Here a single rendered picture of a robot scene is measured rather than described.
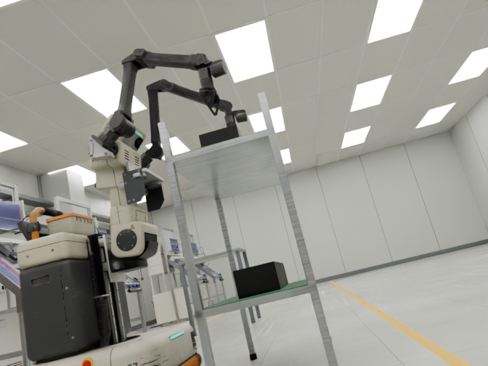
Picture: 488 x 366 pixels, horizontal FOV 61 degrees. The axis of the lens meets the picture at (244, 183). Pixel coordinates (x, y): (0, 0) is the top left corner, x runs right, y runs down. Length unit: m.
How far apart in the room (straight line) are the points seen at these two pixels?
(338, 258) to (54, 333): 9.56
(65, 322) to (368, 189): 9.99
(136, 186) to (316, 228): 9.32
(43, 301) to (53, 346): 0.19
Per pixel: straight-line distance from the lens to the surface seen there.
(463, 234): 11.72
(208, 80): 1.87
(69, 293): 1.97
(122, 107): 2.05
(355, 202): 11.25
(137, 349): 1.81
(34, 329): 2.06
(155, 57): 2.13
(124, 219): 2.04
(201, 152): 1.62
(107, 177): 2.16
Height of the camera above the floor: 0.40
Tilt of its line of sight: 14 degrees up
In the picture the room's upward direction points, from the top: 14 degrees counter-clockwise
